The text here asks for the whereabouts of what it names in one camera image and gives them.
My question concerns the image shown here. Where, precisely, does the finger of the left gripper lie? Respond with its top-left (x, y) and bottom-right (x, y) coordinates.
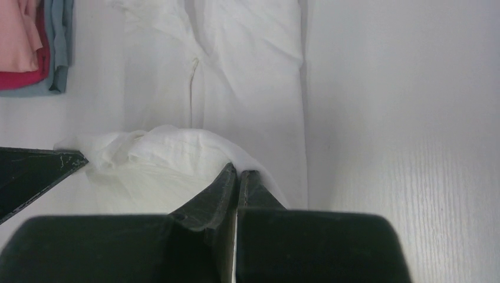
top-left (1, 147), bottom-right (88, 223)

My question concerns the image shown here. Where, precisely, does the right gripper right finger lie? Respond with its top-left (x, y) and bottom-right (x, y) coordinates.
top-left (235, 171), bottom-right (411, 282)

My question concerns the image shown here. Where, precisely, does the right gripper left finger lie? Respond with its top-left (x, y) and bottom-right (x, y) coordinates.
top-left (1, 164), bottom-right (238, 282)

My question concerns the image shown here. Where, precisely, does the white t shirt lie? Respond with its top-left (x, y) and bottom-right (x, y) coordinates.
top-left (60, 1), bottom-right (308, 214)

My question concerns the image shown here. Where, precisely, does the folded red t shirt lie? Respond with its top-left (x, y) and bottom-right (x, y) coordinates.
top-left (1, 1), bottom-right (51, 91)

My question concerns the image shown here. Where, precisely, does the folded pink t shirt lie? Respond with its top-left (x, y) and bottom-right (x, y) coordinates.
top-left (1, 0), bottom-right (42, 73)

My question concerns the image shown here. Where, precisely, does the folded teal t shirt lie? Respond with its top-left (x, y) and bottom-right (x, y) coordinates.
top-left (1, 1), bottom-right (74, 97)

